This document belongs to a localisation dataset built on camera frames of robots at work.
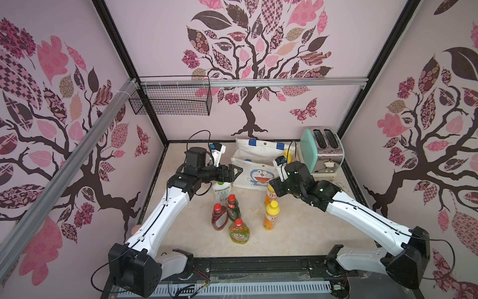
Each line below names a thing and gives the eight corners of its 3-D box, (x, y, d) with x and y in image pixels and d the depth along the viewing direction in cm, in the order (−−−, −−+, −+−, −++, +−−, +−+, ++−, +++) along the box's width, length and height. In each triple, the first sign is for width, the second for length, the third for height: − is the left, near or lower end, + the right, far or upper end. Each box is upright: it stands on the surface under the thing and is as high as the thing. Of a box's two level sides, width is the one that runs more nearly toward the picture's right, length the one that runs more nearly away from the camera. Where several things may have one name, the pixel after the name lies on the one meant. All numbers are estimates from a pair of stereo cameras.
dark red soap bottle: (215, 229, 85) (209, 213, 71) (223, 216, 89) (218, 198, 75) (221, 233, 84) (216, 217, 70) (229, 219, 88) (226, 201, 74)
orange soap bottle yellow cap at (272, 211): (267, 233, 84) (273, 213, 66) (262, 226, 86) (266, 204, 68) (274, 228, 86) (281, 207, 68) (269, 221, 88) (275, 199, 70)
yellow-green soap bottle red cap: (237, 249, 81) (236, 236, 66) (231, 240, 83) (228, 225, 68) (248, 241, 83) (248, 226, 68) (241, 232, 85) (240, 216, 71)
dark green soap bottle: (228, 219, 89) (225, 201, 74) (232, 212, 92) (229, 192, 77) (238, 223, 88) (236, 205, 73) (241, 215, 91) (240, 197, 75)
